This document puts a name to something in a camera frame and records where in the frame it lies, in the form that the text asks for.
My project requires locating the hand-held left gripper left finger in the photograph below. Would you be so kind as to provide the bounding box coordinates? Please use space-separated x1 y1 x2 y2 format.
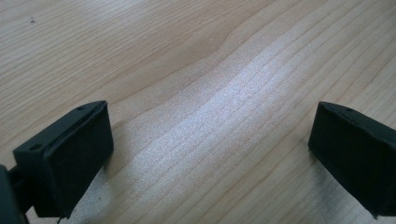
12 100 115 219

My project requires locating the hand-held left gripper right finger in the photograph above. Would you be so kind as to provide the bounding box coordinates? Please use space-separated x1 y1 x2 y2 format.
307 101 396 219

